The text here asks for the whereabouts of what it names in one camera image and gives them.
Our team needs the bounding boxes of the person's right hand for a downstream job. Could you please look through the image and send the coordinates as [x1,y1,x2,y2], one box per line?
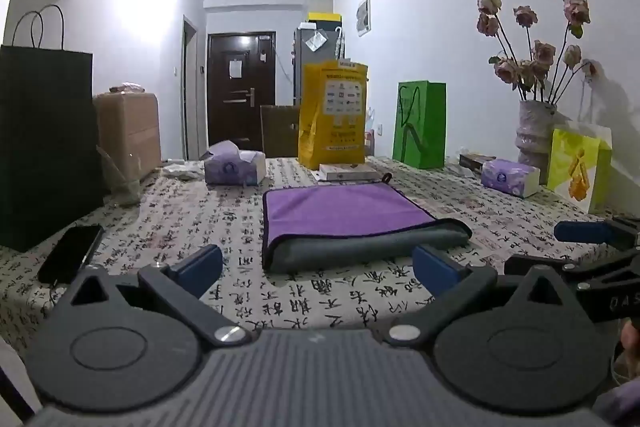
[620,318,640,358]

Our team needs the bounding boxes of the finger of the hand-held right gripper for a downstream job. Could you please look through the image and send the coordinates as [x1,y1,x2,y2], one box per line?
[504,249,640,294]
[554,216,640,253]

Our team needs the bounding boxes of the crumpled clear plastic wrap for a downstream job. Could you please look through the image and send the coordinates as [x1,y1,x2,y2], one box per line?
[161,159,205,181]

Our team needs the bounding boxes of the dark brown entrance door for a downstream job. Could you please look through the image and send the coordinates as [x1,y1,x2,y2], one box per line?
[206,31,277,156]

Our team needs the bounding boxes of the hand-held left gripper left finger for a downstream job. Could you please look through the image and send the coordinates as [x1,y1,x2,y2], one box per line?
[66,244,252,349]

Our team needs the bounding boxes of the interior side door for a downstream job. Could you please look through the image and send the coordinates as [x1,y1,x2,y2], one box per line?
[181,15,202,161]

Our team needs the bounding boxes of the yellow-green gift bag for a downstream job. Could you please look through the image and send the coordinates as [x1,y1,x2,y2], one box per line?
[546,123,614,215]

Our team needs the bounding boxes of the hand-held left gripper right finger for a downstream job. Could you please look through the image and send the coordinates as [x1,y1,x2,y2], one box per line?
[384,246,584,349]

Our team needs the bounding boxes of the black paper bag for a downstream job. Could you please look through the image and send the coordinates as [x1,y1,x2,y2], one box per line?
[0,4,107,254]

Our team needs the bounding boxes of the person's right forearm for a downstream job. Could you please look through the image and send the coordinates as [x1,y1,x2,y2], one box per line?
[592,379,640,427]

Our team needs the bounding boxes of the brown paper bag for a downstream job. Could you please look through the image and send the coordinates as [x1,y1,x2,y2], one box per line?
[259,104,302,158]

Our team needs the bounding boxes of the black smartphone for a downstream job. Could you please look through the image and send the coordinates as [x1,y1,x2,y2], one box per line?
[37,224,105,286]

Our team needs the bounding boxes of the yellow paper bag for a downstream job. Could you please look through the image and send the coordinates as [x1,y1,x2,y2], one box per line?
[298,60,369,170]

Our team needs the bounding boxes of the sealed purple tissue pack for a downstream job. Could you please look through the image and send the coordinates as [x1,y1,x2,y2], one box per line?
[481,158,541,198]

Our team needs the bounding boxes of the calligraphy printed tablecloth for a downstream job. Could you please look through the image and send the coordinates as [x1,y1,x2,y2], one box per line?
[0,154,640,358]

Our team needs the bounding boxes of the small dark box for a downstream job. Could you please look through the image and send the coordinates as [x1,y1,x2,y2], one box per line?
[458,153,497,172]

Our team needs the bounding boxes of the purple and grey towel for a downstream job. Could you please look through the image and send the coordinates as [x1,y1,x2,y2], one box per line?
[261,182,474,274]

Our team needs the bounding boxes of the opened purple tissue pack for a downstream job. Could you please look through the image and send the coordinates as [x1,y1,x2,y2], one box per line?
[203,140,267,187]

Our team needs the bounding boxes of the yellow box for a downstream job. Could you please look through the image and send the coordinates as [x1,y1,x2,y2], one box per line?
[307,11,343,30]

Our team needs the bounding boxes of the wall picture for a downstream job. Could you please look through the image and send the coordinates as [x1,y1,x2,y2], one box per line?
[356,0,373,38]

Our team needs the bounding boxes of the flat white box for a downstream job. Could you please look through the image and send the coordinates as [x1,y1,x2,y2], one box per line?
[318,163,379,182]

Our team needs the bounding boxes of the grey refrigerator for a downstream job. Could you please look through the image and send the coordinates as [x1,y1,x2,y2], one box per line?
[292,26,347,108]

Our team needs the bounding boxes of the brown cardboard box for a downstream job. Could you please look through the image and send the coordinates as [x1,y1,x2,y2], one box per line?
[94,92,162,182]

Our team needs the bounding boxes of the green paper bag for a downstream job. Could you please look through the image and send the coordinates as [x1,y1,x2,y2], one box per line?
[392,80,447,170]

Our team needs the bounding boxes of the wrapped grey vase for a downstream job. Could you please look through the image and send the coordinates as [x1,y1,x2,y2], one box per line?
[516,100,572,182]

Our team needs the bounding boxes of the dried pink roses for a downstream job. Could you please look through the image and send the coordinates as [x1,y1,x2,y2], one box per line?
[476,0,602,104]

